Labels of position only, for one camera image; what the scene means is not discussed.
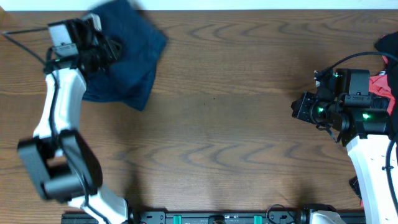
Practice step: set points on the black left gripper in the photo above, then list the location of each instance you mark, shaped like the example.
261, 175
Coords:
109, 49

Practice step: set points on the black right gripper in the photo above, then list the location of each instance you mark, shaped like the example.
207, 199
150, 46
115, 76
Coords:
302, 111

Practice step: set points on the dark blue shorts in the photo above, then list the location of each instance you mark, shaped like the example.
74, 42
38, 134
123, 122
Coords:
132, 89
142, 43

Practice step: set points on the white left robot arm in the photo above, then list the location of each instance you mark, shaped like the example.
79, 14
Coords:
61, 165

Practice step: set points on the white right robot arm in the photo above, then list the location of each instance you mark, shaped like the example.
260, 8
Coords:
369, 139

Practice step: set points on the folded dark blue shorts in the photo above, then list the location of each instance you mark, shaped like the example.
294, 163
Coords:
132, 89

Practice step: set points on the black garment in pile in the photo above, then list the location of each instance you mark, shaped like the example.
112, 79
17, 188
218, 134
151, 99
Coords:
388, 44

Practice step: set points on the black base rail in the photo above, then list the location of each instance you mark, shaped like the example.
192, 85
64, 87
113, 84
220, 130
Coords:
312, 213

